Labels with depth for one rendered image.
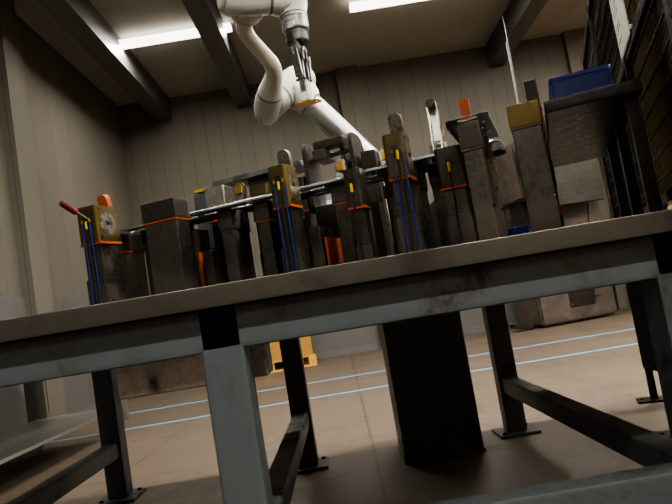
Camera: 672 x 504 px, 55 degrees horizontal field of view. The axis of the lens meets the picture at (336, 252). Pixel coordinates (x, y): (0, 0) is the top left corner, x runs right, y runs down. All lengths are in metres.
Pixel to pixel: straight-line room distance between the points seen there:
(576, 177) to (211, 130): 4.56
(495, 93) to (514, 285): 7.81
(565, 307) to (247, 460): 6.71
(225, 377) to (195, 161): 7.56
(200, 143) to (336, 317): 7.63
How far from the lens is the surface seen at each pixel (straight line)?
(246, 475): 1.24
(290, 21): 2.24
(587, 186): 7.77
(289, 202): 1.81
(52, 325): 1.26
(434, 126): 2.11
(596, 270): 1.29
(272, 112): 2.66
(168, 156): 8.80
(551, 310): 7.67
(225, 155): 8.65
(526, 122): 1.74
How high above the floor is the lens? 0.63
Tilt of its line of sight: 5 degrees up
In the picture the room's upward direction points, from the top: 9 degrees counter-clockwise
